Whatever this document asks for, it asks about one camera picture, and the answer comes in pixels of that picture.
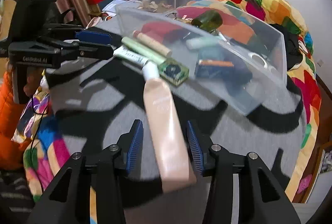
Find white tape roll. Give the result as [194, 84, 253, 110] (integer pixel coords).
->
[248, 52, 271, 70]

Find person's left hand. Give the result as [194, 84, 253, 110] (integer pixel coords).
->
[23, 67, 46, 97]

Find white printed tube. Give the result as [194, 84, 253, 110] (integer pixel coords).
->
[113, 47, 149, 67]

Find pink clog shoe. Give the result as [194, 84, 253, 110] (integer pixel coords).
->
[297, 175, 313, 195]

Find person's striped trousers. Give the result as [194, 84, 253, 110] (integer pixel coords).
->
[0, 172, 35, 215]

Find light green tube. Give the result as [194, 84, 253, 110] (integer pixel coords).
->
[121, 37, 168, 65]

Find red pouch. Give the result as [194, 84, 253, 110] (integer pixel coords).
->
[141, 21, 183, 41]

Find peach cream tube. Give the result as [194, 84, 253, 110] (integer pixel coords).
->
[143, 77, 198, 193]

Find colourful patchwork blanket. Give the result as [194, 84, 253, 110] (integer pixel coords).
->
[12, 0, 322, 204]

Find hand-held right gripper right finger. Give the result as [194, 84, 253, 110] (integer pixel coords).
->
[187, 121, 301, 224]

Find white bag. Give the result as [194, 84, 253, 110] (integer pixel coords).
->
[320, 151, 332, 174]

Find black clothing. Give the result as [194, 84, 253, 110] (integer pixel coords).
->
[270, 23, 304, 69]

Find clear plastic storage box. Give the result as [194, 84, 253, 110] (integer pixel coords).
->
[115, 0, 288, 116]

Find green patterned compact case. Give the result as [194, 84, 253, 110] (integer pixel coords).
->
[158, 58, 189, 87]

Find blue notebook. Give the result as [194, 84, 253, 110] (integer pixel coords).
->
[102, 0, 130, 13]

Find mint green bottle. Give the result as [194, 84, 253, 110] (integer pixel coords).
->
[185, 35, 222, 50]

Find green glass spray bottle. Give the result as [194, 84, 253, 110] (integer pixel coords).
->
[191, 10, 223, 33]

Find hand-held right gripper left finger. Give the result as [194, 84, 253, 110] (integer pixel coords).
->
[26, 119, 144, 224]

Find small white tube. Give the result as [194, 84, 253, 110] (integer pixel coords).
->
[142, 61, 159, 81]

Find small blue box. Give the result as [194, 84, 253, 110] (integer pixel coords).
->
[194, 59, 234, 78]

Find beige cylindrical bottle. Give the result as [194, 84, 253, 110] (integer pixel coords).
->
[133, 31, 172, 56]

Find pink pouch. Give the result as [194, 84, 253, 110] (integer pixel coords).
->
[87, 15, 104, 28]

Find wooden shelf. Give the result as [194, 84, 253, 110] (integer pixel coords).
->
[303, 141, 332, 204]

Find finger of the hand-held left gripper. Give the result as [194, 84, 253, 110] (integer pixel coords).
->
[47, 23, 112, 45]
[61, 41, 115, 61]

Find purple spray bottle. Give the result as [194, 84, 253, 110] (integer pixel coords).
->
[228, 56, 253, 86]

